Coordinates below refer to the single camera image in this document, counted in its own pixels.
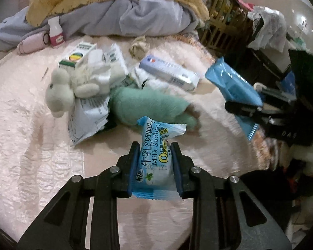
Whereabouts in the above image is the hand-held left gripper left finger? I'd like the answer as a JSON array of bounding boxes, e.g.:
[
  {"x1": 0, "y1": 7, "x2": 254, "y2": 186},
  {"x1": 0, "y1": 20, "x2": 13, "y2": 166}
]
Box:
[{"x1": 17, "y1": 141, "x2": 141, "y2": 250}]

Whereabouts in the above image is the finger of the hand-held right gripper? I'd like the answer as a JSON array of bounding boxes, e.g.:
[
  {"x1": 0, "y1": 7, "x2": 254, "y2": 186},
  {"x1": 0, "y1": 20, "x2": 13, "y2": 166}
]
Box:
[
  {"x1": 253, "y1": 83, "x2": 298, "y2": 103},
  {"x1": 224, "y1": 101, "x2": 272, "y2": 129}
]

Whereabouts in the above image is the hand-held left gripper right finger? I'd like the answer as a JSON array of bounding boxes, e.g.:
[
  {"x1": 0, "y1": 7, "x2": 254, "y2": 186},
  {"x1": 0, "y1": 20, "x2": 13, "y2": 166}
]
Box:
[{"x1": 171, "y1": 142, "x2": 294, "y2": 250}]

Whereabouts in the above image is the blue white snack packet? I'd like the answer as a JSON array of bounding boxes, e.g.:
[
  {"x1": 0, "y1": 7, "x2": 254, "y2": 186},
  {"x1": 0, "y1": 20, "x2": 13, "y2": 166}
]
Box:
[{"x1": 131, "y1": 116, "x2": 187, "y2": 201}]

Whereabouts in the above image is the blue plastic packet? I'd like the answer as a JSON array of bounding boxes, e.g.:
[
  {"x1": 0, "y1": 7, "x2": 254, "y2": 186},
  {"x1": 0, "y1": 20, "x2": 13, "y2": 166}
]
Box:
[{"x1": 205, "y1": 57, "x2": 264, "y2": 141}]

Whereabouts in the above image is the beige tissue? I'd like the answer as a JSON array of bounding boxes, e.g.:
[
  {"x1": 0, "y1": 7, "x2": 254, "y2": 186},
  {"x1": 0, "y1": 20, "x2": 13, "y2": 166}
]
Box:
[{"x1": 129, "y1": 36, "x2": 150, "y2": 59}]

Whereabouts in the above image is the patterned bed sheet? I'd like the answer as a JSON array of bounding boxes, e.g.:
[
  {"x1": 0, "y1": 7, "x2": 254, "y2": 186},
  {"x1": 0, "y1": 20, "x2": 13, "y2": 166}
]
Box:
[{"x1": 252, "y1": 131, "x2": 290, "y2": 171}]

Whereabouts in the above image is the white printed cloth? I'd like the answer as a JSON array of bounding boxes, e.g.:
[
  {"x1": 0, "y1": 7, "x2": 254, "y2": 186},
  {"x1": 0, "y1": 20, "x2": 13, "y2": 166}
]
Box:
[{"x1": 246, "y1": 6, "x2": 293, "y2": 55}]

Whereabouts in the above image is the green fluffy cloth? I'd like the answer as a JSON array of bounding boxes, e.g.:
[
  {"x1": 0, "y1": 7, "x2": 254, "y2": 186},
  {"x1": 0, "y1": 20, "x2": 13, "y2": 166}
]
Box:
[{"x1": 108, "y1": 86, "x2": 199, "y2": 132}]

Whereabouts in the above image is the white printed plastic bag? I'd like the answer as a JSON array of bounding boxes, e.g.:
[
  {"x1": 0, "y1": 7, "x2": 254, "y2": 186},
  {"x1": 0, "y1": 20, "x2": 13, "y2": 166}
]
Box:
[{"x1": 68, "y1": 94, "x2": 111, "y2": 146}]

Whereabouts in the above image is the long white blue box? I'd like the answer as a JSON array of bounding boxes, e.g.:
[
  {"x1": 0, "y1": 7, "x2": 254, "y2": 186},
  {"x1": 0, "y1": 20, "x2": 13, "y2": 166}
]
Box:
[{"x1": 139, "y1": 54, "x2": 201, "y2": 91}]

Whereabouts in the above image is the wooden crib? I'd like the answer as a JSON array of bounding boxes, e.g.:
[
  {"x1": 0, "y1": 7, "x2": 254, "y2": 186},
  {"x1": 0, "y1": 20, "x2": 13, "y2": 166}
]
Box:
[{"x1": 198, "y1": 0, "x2": 253, "y2": 53}]

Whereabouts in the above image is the white plush toy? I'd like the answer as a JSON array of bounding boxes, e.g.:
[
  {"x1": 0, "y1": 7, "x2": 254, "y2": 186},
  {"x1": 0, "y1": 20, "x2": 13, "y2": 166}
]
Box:
[{"x1": 45, "y1": 62, "x2": 126, "y2": 118}]

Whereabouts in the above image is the pink fluffy bedspread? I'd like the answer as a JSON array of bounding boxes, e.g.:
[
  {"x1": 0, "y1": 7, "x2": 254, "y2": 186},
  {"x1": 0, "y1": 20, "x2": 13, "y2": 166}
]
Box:
[{"x1": 0, "y1": 34, "x2": 251, "y2": 240}]

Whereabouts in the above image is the white printed carton box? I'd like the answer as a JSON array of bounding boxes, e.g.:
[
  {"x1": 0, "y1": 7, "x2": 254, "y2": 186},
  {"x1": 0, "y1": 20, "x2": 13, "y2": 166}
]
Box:
[{"x1": 103, "y1": 43, "x2": 129, "y2": 76}]

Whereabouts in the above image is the green white carton box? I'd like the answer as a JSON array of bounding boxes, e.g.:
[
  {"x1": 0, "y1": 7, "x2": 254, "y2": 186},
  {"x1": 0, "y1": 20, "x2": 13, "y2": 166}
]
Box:
[{"x1": 59, "y1": 42, "x2": 97, "y2": 69}]

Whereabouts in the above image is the grey quilt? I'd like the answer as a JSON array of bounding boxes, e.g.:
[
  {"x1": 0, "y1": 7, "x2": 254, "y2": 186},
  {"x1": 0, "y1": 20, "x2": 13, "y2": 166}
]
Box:
[{"x1": 0, "y1": 0, "x2": 200, "y2": 50}]

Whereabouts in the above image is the white pink plastic bottle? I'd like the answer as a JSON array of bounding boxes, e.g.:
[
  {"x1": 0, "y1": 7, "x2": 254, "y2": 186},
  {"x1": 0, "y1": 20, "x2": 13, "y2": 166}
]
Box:
[{"x1": 47, "y1": 16, "x2": 66, "y2": 48}]

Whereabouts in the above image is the pink pouch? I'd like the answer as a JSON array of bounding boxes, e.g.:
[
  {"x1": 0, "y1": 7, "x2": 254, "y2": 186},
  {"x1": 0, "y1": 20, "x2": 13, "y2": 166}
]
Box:
[{"x1": 17, "y1": 30, "x2": 50, "y2": 55}]

